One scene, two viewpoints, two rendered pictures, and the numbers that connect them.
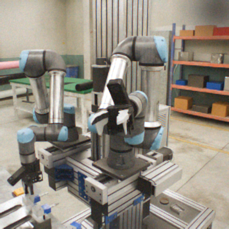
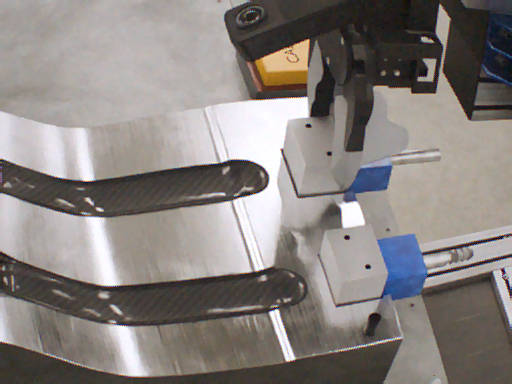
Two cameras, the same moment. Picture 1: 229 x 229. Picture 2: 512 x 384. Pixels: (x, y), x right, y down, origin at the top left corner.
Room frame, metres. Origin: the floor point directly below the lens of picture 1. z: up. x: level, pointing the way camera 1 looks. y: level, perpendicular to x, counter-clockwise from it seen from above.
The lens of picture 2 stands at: (0.36, 0.17, 1.57)
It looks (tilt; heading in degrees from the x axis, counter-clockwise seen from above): 45 degrees down; 23
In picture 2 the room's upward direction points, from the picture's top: 9 degrees clockwise
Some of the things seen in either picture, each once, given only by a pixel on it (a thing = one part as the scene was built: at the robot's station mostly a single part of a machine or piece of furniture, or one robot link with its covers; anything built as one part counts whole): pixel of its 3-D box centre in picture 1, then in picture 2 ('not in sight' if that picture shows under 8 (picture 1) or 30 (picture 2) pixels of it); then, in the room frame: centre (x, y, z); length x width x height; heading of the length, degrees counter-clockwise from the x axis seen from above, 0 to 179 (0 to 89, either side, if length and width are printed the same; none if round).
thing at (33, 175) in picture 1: (30, 171); (380, 15); (1.05, 0.39, 1.05); 0.09 x 0.08 x 0.12; 133
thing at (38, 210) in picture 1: (47, 208); (406, 266); (0.98, 0.30, 0.89); 0.13 x 0.05 x 0.05; 133
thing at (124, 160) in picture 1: (121, 154); not in sight; (1.17, -0.06, 1.09); 0.15 x 0.15 x 0.10
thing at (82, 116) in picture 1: (61, 99); not in sight; (5.06, 1.02, 0.51); 2.40 x 1.13 x 1.02; 51
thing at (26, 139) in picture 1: (26, 141); not in sight; (1.04, 0.39, 1.21); 0.09 x 0.08 x 0.11; 3
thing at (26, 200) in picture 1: (36, 197); (371, 159); (1.05, 0.38, 0.90); 0.13 x 0.05 x 0.05; 133
